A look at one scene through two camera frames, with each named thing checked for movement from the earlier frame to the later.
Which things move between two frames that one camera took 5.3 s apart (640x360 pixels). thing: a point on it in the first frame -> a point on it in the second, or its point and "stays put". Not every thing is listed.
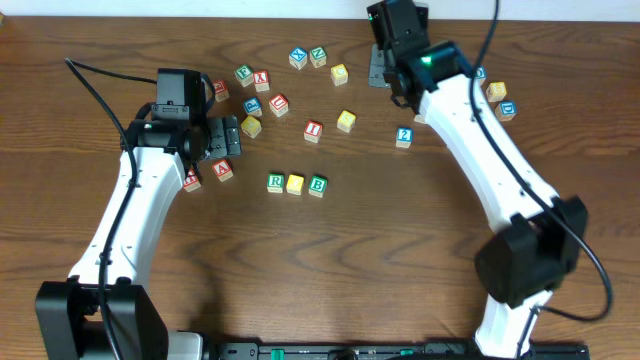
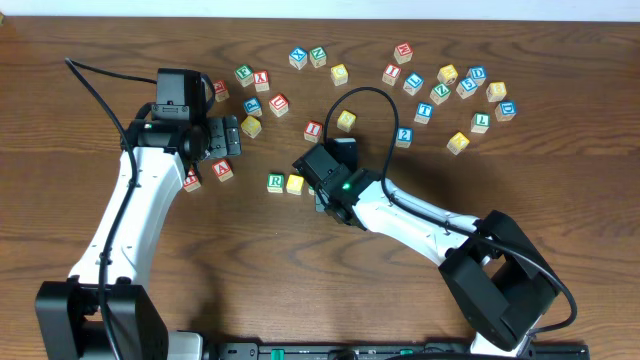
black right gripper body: (377, 70) -> (320, 201)
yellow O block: (295, 184) stays put
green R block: (275, 183) stays put
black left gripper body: (225, 136) stays put
